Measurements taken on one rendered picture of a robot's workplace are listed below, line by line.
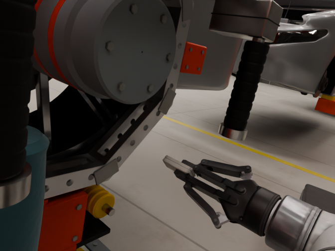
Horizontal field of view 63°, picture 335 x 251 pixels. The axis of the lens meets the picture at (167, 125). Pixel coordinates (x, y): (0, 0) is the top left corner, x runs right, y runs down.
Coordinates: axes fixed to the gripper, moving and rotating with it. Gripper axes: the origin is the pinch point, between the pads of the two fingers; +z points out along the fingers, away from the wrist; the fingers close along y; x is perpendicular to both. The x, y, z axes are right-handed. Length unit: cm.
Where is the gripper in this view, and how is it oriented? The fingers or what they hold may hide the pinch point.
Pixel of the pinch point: (178, 167)
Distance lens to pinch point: 57.3
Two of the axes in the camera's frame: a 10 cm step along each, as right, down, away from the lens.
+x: -3.1, -6.2, -7.2
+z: -7.4, -3.1, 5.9
